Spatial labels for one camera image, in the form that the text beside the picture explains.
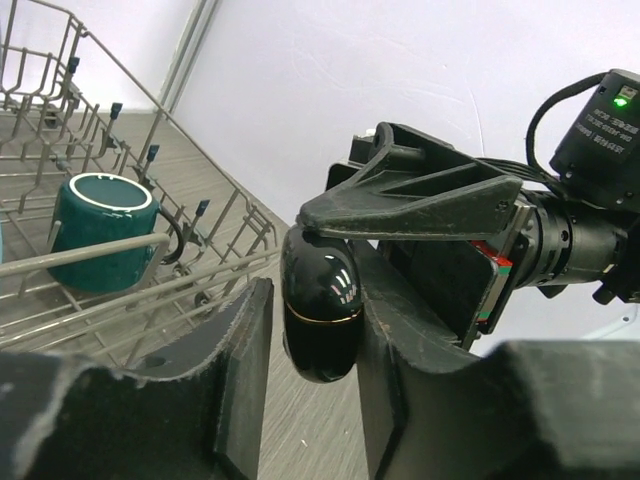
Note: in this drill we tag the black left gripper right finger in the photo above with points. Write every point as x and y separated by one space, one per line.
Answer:
527 410

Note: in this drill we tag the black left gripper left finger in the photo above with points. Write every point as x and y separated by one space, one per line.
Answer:
190 410

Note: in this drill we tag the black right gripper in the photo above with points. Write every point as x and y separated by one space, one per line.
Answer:
450 224

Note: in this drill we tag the black earbud charging case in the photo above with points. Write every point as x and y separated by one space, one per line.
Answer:
322 305

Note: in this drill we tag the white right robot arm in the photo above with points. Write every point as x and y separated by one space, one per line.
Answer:
581 175

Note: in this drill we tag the dark teal mug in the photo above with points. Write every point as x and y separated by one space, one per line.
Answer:
97 208

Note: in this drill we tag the grey wire dish rack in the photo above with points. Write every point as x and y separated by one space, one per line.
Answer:
68 107

